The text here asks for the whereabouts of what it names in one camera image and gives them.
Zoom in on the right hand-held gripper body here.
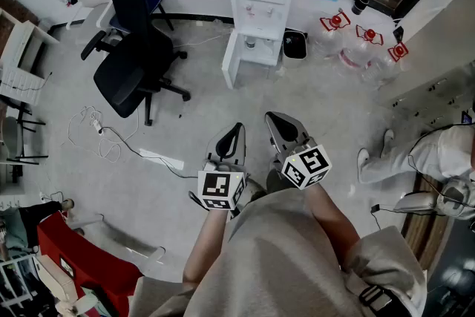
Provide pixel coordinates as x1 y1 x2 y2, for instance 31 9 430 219
269 137 332 191

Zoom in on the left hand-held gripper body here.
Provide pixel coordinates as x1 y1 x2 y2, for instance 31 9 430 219
197 154 249 211

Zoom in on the person's right forearm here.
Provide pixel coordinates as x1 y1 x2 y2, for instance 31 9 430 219
304 183 361 274

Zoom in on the person's left forearm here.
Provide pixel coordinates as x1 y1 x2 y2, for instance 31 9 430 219
181 207 238 285

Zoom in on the clear water jug red cap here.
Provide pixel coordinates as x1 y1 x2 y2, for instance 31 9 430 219
359 42 411 86
309 10 352 59
337 24 385 70

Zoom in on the red storage box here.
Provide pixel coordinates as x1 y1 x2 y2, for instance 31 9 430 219
36 211 144 309

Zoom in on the white trash bin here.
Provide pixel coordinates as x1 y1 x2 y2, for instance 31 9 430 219
282 29 309 68

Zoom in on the person's grey shirt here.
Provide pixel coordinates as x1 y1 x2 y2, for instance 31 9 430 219
128 189 428 317

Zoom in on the black office chair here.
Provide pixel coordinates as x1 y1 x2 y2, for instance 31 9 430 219
80 0 192 127

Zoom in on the white board with clamps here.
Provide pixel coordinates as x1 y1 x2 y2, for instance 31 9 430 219
378 66 475 131

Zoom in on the wooden bench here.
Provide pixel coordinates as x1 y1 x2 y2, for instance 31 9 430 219
400 174 452 272

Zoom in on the white cable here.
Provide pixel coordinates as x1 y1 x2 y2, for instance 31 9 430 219
66 105 140 164

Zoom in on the black strap buckle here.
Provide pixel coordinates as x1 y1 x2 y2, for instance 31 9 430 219
358 284 404 313

